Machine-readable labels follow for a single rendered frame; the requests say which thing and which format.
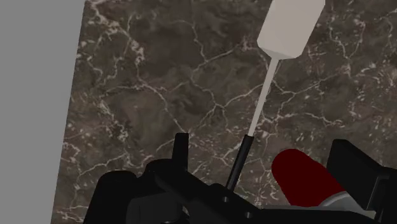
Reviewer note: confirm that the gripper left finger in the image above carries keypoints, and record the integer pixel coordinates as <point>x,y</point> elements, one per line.
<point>180,155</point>

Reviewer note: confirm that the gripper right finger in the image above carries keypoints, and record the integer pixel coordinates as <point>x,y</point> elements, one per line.
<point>356,173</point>

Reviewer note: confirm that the dark red rounded object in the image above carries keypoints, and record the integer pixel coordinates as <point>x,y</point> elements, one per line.
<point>304,180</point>

